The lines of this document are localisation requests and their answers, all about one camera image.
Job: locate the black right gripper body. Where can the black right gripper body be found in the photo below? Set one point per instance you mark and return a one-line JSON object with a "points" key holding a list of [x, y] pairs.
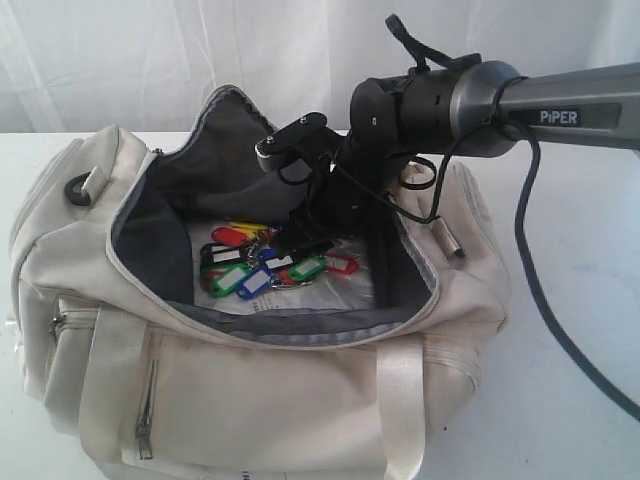
{"points": [[342, 200]]}

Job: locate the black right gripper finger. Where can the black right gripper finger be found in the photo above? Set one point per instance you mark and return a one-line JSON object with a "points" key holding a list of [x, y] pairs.
{"points": [[307, 247], [292, 231]]}

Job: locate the bunch of colourful key tags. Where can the bunch of colourful key tags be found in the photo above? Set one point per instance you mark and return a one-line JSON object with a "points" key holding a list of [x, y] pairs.
{"points": [[237, 259]]}

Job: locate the cream white duffel bag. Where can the cream white duffel bag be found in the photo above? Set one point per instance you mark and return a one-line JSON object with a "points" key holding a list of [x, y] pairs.
{"points": [[104, 257]]}

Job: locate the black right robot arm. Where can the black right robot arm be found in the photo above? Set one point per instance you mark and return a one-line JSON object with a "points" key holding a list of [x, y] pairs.
{"points": [[468, 107]]}

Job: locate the white backdrop curtain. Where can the white backdrop curtain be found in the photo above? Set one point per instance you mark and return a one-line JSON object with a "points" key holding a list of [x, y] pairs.
{"points": [[78, 66]]}

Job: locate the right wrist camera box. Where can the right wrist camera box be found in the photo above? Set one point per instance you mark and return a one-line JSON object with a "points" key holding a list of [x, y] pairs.
{"points": [[284, 146]]}

